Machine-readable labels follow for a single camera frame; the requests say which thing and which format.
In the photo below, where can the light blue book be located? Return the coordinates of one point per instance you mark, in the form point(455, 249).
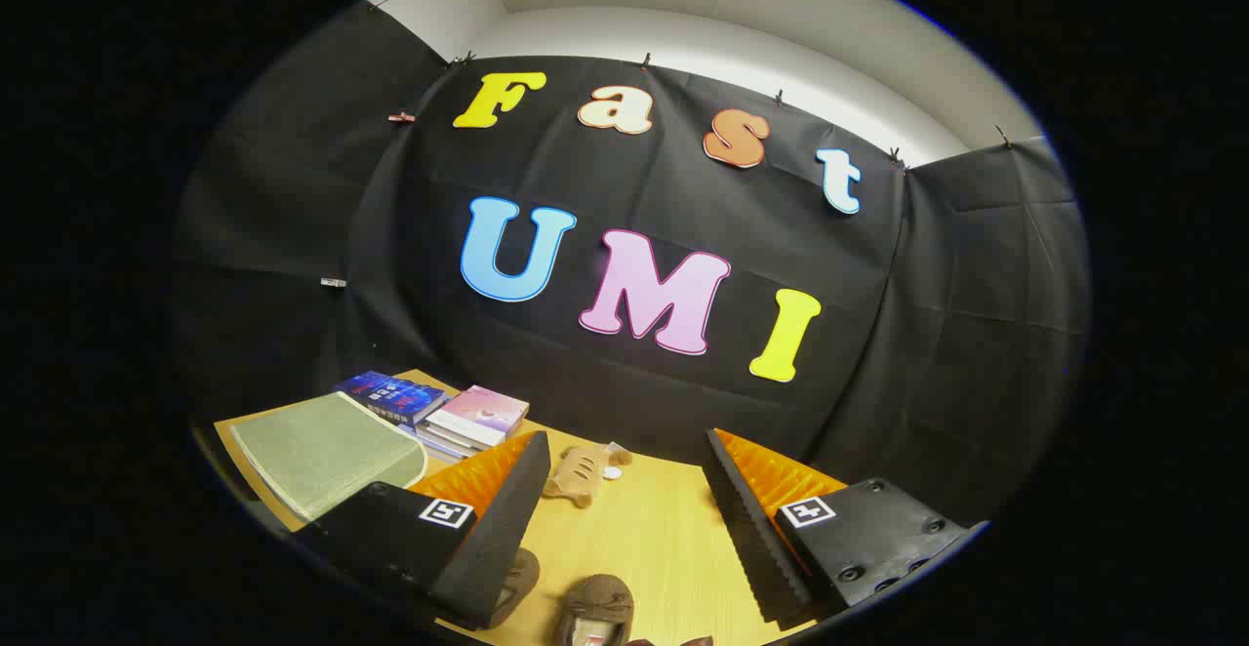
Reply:
point(437, 446)

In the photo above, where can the tan bread plush toy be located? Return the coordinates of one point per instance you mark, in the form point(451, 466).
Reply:
point(576, 475)

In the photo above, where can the dark blue book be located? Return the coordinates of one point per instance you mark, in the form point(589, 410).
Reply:
point(390, 394)

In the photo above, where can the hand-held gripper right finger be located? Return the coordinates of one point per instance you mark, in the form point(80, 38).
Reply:
point(751, 539)

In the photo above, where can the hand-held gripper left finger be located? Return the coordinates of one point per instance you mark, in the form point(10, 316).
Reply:
point(498, 548)

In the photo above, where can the beige fabric storage box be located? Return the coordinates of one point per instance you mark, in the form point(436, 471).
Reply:
point(322, 451)

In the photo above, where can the brown fuzzy shoe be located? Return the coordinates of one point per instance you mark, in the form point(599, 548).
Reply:
point(522, 578)
point(600, 595)

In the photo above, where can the grey cover book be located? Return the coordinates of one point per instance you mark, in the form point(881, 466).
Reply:
point(451, 438)

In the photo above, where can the pink cover book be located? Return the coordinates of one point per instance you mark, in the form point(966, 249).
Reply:
point(478, 412)

